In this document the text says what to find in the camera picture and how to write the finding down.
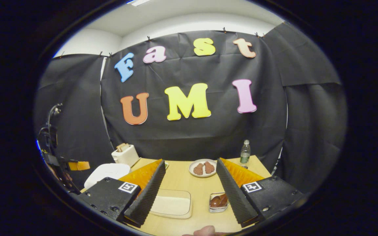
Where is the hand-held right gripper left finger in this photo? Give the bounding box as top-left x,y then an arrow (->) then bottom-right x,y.
77,159 -> 166,228

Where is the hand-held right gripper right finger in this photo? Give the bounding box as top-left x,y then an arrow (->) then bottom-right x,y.
216,157 -> 309,228

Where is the metal chopstick holder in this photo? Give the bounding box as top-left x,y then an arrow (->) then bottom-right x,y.
208,192 -> 230,214

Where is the clear container of rice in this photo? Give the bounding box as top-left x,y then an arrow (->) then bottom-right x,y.
150,189 -> 193,219

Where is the white rice cooker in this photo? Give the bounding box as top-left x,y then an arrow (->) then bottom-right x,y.
84,163 -> 131,190

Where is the green glass bottle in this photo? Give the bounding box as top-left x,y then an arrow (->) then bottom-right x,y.
240,140 -> 251,164

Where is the white toaster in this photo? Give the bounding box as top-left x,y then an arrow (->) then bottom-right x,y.
111,144 -> 140,167

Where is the round white plate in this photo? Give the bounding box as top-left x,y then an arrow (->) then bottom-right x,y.
189,159 -> 218,178

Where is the black backdrop cloth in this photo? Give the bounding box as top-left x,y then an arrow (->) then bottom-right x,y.
33,21 -> 347,194

